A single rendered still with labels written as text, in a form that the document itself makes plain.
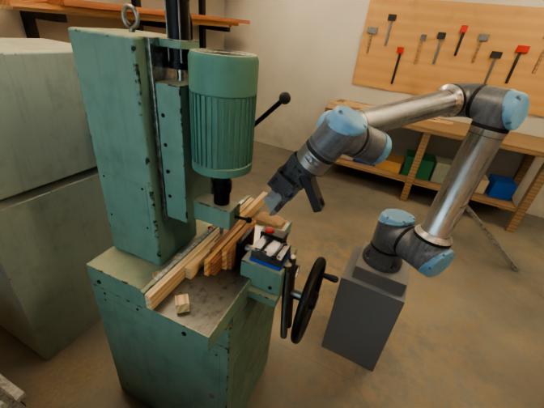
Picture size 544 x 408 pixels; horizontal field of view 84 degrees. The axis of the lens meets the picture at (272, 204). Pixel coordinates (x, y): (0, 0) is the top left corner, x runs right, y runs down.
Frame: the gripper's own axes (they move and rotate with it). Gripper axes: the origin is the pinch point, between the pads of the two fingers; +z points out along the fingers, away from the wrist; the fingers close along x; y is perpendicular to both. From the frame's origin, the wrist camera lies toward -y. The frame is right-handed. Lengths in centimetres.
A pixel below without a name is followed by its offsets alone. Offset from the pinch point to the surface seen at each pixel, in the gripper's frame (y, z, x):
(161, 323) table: 2.3, 26.9, 33.6
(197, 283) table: 2.5, 22.9, 20.1
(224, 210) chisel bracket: 12.0, 8.5, 4.5
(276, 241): -6.4, 6.0, 1.7
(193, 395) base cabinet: -25, 74, 23
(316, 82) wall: 73, 48, -334
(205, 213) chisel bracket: 16.3, 14.9, 5.0
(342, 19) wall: 93, -24, -332
